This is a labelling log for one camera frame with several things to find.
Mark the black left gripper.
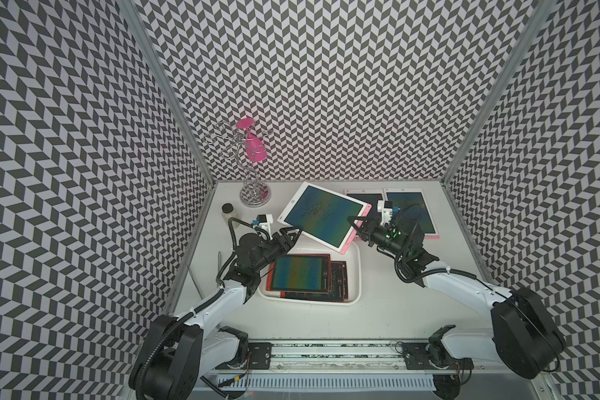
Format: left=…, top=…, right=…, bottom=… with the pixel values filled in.
left=253, top=225, right=303, bottom=273

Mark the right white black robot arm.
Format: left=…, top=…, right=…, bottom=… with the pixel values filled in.
left=348, top=216, right=567, bottom=379

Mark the aluminium corner post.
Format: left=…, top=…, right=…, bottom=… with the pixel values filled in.
left=441, top=0, right=558, bottom=187
left=117, top=0, right=215, bottom=186

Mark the glass spice jar black lid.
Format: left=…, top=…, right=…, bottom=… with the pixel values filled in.
left=221, top=203, right=240, bottom=228

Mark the red writing tablet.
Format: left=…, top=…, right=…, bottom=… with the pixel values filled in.
left=266, top=254, right=331, bottom=294
left=281, top=261, right=348, bottom=303

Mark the chrome wire jewelry stand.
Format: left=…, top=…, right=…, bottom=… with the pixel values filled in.
left=203, top=119, right=273, bottom=208

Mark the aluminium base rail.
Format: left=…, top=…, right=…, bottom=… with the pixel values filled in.
left=194, top=338, right=551, bottom=376

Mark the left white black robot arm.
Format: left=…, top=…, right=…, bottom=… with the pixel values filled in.
left=128, top=223, right=303, bottom=399

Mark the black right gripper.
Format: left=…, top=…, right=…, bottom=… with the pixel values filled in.
left=346, top=216, right=408, bottom=258

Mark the pink writing tablet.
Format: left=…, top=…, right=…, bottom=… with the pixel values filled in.
left=343, top=189, right=385, bottom=218
left=277, top=182, right=371, bottom=254
left=383, top=188, right=440, bottom=239

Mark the aluminium corner post left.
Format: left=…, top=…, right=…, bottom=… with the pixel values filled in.
left=117, top=0, right=215, bottom=186

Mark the aluminium corner post right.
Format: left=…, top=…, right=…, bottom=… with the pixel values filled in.
left=441, top=0, right=558, bottom=187

